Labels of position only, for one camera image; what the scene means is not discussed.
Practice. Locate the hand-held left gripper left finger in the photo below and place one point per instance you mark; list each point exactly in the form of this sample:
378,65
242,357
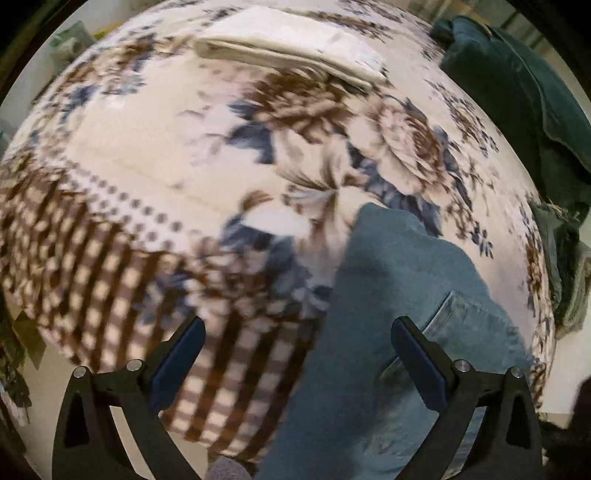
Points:
178,364

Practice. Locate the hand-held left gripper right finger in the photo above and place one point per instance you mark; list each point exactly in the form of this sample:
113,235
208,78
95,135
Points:
422,364

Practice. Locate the blue denim pants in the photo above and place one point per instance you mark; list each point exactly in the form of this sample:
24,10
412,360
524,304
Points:
369,286

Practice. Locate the white folded pants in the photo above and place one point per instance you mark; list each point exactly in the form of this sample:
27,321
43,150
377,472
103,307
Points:
286,37

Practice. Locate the grey fleece cloth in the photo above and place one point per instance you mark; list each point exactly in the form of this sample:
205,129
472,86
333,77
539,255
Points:
575,295

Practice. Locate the floral checked bed blanket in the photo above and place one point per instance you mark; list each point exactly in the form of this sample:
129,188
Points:
152,152

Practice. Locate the dark green plush blanket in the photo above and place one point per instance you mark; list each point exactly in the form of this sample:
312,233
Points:
521,92

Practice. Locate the green and white box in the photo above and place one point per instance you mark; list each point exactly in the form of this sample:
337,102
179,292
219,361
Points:
71,41

